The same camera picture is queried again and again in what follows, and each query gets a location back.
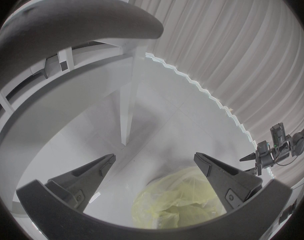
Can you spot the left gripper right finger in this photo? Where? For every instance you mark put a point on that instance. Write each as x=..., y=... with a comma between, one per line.
x=224, y=181

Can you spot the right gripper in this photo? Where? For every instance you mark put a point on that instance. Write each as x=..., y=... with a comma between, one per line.
x=269, y=159

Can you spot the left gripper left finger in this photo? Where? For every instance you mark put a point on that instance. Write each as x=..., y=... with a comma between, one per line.
x=84, y=181

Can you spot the yellow plastic bag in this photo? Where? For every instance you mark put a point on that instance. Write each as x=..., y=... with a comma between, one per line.
x=167, y=204

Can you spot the white curtain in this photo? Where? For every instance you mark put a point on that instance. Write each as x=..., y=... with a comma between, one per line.
x=229, y=46

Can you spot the white chair grey seat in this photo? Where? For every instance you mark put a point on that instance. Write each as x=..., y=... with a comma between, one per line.
x=67, y=21

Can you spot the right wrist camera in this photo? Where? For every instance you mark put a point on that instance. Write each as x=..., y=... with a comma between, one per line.
x=262, y=147

